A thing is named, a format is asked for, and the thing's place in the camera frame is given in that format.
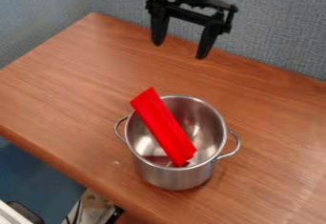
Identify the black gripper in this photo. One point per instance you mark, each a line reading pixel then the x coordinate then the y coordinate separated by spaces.
pixel 218 23

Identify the stainless steel pot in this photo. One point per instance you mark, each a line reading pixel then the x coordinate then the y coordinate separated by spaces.
pixel 205 127

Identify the red rectangular block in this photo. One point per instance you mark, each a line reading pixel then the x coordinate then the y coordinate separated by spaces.
pixel 165 128

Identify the white object at corner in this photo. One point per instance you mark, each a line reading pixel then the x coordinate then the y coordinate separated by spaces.
pixel 10 216

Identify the black table leg frame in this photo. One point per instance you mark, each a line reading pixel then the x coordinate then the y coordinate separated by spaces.
pixel 94 215

